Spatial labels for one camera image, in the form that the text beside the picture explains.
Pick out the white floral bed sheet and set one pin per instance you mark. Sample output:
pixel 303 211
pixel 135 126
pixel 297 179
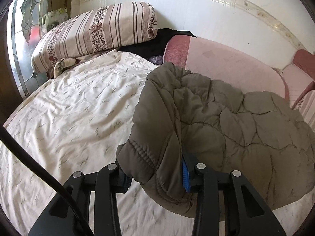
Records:
pixel 77 121

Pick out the pink padded headboard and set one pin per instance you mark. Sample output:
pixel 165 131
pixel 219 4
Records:
pixel 240 70

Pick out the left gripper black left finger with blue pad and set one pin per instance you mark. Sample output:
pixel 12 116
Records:
pixel 94 195

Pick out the striped floral bolster pillow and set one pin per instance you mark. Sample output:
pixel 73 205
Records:
pixel 102 29

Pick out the stained glass window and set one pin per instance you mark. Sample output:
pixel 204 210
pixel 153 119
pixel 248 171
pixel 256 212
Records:
pixel 24 31

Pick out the floral box by window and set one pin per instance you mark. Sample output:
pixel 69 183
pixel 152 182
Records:
pixel 53 18

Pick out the purple cloth item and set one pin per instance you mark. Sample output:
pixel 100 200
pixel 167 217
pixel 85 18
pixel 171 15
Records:
pixel 157 60

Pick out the black garment by headboard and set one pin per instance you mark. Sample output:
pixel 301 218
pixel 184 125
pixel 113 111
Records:
pixel 156 46

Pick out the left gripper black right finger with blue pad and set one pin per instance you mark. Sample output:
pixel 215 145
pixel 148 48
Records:
pixel 246 212

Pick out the grey-brown hooded puffer jacket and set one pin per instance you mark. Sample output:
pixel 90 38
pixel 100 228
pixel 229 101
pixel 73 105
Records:
pixel 256 133

